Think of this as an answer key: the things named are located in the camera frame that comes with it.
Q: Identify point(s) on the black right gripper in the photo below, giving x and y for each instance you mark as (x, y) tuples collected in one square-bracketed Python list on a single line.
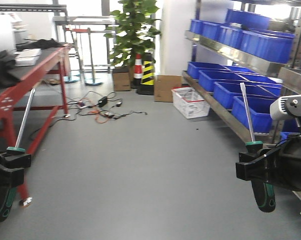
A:
[(280, 167)]

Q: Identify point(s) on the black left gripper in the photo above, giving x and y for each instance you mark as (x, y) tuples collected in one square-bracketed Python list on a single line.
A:
[(12, 164)]

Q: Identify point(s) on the green black screwdriver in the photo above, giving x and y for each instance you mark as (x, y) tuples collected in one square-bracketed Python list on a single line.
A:
[(263, 193), (19, 138)]

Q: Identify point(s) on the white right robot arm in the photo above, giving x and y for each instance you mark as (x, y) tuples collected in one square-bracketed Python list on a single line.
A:
[(287, 107)]

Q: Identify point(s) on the blue bin front lower shelf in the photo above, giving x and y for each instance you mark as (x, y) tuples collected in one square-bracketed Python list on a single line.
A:
[(259, 109)]

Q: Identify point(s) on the blue bin shelf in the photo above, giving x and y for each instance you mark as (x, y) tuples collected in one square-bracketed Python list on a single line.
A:
[(224, 92), (271, 46), (208, 29), (259, 109), (207, 79), (194, 67)]

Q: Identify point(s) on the steel storage shelf rack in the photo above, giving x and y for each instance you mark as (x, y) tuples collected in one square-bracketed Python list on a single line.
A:
[(290, 73)]

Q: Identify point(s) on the red framed workbench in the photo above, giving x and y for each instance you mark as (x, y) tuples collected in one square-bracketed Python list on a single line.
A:
[(20, 96)]

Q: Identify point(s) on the black cloth on workbench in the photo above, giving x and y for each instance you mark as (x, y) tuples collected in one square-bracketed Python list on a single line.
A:
[(7, 63)]

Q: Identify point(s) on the black power adapter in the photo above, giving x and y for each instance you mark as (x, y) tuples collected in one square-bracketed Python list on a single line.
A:
[(102, 101)]

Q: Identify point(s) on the blue bin far lower shelf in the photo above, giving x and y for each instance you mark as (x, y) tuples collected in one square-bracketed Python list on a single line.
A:
[(194, 67)]

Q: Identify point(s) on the white box on workbench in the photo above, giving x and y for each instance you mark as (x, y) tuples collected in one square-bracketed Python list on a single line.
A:
[(28, 57)]

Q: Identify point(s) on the blue bin upper shelf front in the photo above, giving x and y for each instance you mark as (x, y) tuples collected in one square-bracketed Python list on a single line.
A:
[(271, 46)]

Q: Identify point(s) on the small cardboard box right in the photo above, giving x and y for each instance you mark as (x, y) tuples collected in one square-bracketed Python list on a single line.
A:
[(163, 86)]

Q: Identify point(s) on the small cardboard box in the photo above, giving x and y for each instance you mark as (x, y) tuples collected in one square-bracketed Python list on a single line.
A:
[(121, 79), (163, 86)]

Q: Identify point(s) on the black yellow striped cone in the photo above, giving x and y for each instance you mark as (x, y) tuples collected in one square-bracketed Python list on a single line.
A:
[(146, 86)]

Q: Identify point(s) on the blue bin upper shelf far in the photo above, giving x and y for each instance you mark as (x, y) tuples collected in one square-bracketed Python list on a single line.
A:
[(208, 29)]

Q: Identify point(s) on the small cardboard box left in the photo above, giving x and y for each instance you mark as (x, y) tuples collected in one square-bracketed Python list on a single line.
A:
[(121, 79)]

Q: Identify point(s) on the orange white traffic cone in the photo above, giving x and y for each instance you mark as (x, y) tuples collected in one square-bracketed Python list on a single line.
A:
[(138, 71)]

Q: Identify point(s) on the green potted plant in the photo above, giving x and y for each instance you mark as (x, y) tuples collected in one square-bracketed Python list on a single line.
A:
[(134, 31)]

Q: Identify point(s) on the white wire basket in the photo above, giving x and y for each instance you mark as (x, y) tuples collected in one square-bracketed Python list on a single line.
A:
[(190, 103)]

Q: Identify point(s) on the steel stanchion post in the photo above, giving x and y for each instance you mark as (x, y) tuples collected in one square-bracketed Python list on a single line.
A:
[(92, 81)]

